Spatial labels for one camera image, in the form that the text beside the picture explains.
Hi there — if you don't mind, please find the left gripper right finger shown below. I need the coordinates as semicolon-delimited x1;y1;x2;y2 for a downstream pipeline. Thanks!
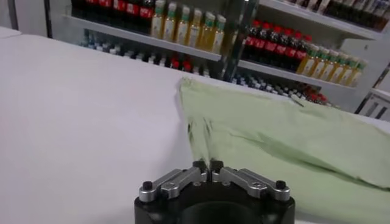
209;160;291;202

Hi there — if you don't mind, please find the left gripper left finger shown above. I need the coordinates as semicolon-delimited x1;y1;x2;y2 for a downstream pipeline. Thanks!
138;160;209;203

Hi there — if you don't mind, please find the light green shirt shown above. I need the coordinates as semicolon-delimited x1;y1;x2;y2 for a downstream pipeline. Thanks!
176;76;390;224

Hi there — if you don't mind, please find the yellow tea bottle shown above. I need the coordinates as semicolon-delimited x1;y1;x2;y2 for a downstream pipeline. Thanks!
211;14;227;55
175;5;190;45
188;8;204;48
319;49;339;80
309;47;330;79
297;44;319;75
339;56;359;85
330;52;350;83
347;59;368;88
151;0;166;39
199;11;216;51
163;2;177;42

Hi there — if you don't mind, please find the beverage display cooler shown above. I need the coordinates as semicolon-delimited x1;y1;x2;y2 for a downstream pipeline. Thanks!
62;0;390;113

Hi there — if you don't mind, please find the glass cooler door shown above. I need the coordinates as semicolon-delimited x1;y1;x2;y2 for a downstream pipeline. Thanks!
355;62;390;115
7;0;53;39

